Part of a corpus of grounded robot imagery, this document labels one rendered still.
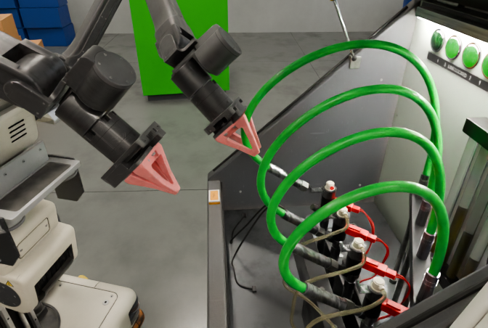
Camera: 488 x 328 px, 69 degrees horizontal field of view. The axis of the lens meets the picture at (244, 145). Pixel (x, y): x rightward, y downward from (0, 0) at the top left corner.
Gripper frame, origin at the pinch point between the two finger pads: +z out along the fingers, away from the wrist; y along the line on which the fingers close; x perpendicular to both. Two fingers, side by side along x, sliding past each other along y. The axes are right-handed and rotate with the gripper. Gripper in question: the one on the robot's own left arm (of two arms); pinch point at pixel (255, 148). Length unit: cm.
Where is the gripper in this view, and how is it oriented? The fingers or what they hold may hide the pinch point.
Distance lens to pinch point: 66.6
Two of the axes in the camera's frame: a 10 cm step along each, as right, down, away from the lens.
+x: -7.4, 6.1, 3.0
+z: 6.7, 7.3, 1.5
